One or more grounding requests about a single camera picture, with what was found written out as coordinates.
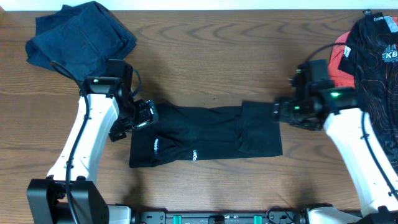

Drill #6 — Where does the plain black t-shirt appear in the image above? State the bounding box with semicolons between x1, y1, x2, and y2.
129;101;283;168

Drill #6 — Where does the navy blue garment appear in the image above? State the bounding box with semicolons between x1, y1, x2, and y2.
25;1;137;80

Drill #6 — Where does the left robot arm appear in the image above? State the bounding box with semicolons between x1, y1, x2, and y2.
27;76;158;223

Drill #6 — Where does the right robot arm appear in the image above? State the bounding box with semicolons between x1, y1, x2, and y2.
272;87;397;223

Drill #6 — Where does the coral red shirt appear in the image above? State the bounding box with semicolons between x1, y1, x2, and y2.
326;17;398;90

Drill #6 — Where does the black shirt with orange pattern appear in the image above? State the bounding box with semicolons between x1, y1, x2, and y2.
338;10;397;171

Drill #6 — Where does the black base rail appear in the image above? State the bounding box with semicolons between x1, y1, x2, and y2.
107;203;364;224

